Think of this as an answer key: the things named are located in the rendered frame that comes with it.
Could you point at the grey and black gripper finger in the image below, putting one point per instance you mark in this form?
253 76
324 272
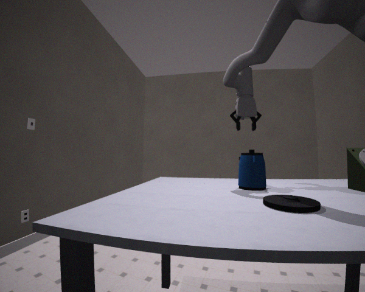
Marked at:
236 120
254 120

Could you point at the black round disk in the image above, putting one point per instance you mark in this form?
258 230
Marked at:
294 204

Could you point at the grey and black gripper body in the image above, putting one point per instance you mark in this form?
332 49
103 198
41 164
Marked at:
245 107

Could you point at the blue electric kettle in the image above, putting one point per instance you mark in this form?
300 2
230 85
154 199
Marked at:
252 173

